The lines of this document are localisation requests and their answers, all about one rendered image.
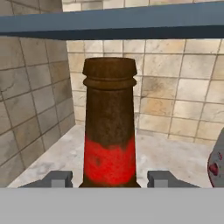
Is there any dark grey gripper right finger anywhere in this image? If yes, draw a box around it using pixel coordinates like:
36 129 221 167
146 170 200 189

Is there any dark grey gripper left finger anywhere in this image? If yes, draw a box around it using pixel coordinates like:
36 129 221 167
17 170 74 189

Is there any grey can with red marks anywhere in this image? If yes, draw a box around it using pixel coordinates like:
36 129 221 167
206 127 224 188

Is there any brown bottle with red label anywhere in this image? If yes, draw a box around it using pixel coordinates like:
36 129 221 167
78 57 142 189

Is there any blue wall cupboard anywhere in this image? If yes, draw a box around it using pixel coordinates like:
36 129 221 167
0 1 224 41

